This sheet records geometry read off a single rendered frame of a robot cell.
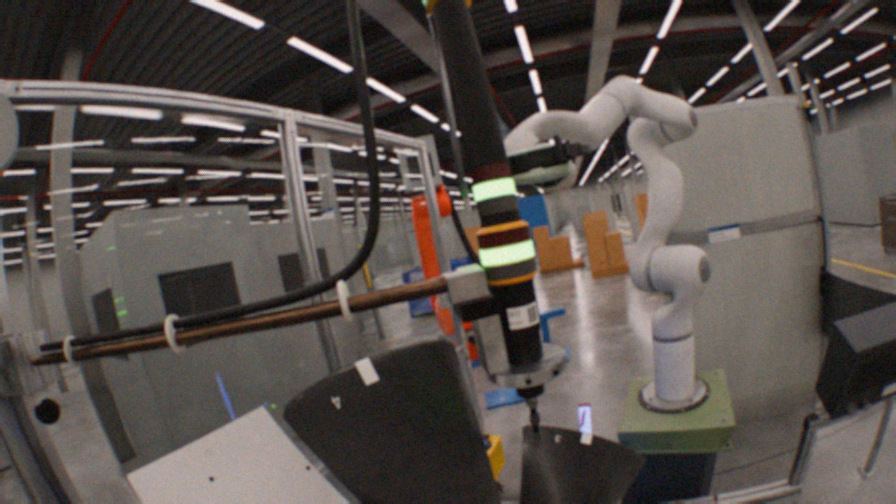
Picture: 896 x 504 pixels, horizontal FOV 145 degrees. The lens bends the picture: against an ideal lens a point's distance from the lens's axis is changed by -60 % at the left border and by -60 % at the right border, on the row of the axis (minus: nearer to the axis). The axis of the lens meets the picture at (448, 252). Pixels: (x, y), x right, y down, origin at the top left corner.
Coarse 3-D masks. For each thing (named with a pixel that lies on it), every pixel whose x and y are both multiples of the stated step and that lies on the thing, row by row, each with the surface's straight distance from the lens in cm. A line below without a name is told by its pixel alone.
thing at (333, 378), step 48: (336, 384) 42; (384, 384) 42; (432, 384) 42; (336, 432) 41; (384, 432) 40; (432, 432) 40; (480, 432) 40; (384, 480) 40; (432, 480) 39; (480, 480) 39
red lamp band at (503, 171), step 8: (480, 168) 28; (488, 168) 28; (496, 168) 28; (504, 168) 28; (472, 176) 29; (480, 176) 28; (488, 176) 28; (496, 176) 28; (504, 176) 28; (472, 184) 29
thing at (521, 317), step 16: (496, 288) 28; (512, 288) 28; (528, 288) 28; (512, 304) 28; (528, 304) 28; (512, 320) 28; (528, 320) 29; (512, 336) 29; (528, 336) 29; (512, 352) 30; (528, 352) 30
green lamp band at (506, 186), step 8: (480, 184) 28; (488, 184) 28; (496, 184) 28; (504, 184) 28; (512, 184) 29; (480, 192) 28; (488, 192) 28; (496, 192) 28; (504, 192) 28; (512, 192) 28
